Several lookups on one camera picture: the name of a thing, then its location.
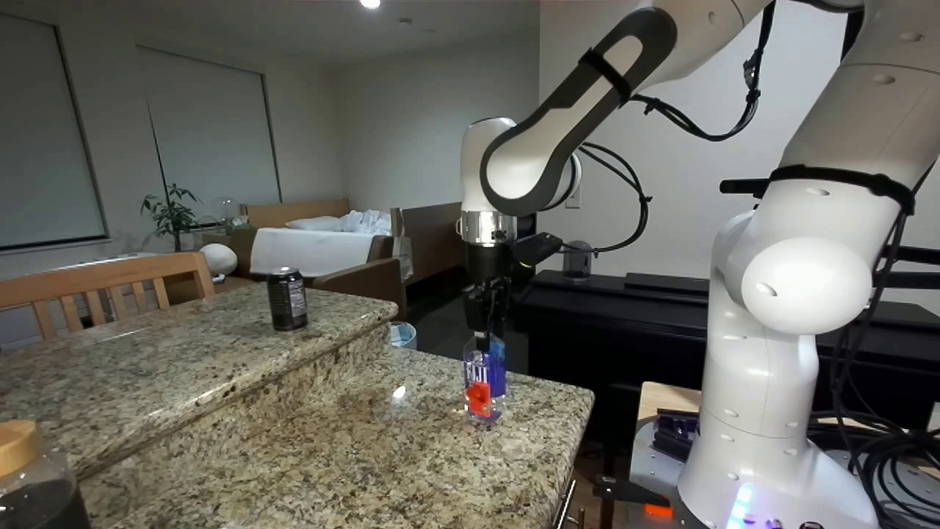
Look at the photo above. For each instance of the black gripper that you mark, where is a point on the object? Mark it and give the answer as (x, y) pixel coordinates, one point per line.
(489, 266)

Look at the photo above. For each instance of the clear blue-capped water bottle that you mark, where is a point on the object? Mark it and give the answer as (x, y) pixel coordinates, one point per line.
(486, 387)

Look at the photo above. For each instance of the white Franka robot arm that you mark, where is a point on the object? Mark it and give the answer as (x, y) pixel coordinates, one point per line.
(781, 393)

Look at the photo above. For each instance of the pale blue round container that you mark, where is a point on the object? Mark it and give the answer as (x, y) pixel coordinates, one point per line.
(399, 335)

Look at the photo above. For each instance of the dark wooden bed footboard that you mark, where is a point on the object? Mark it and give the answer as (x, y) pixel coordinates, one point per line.
(428, 238)

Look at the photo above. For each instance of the small grey box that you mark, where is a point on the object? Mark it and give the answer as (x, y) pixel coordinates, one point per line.
(575, 256)

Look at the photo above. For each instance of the white bed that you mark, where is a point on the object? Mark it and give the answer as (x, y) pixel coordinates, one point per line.
(312, 238)

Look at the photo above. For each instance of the black soda can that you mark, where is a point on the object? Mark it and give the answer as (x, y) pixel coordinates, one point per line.
(287, 298)

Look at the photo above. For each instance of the black electronic device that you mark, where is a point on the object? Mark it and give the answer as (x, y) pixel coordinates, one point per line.
(677, 432)

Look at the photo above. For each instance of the white round lamp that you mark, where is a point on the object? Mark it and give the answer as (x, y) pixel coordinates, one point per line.
(218, 260)

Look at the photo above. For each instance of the round ceiling light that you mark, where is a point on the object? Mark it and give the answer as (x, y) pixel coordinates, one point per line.
(368, 3)

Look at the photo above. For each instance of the grey roller window shade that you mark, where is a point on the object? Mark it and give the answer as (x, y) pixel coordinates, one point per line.
(208, 134)
(48, 137)

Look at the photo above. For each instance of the green potted plant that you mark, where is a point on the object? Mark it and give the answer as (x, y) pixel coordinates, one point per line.
(171, 209)

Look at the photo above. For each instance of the wooden slat-back chair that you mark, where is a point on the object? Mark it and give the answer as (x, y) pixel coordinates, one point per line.
(98, 284)

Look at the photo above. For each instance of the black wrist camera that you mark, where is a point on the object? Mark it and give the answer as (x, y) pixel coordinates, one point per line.
(536, 250)

